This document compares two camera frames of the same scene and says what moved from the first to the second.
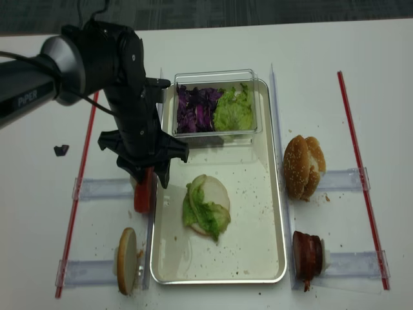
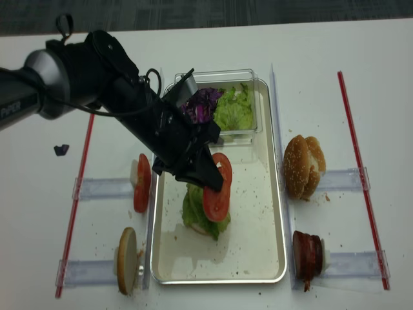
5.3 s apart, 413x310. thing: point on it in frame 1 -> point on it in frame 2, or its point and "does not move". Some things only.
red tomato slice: (143, 192) -> (216, 203)
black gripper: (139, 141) -> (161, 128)
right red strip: (362, 180) does not move
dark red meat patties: (307, 252) does not move
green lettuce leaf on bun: (210, 216) does not move
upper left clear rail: (95, 188) does not move
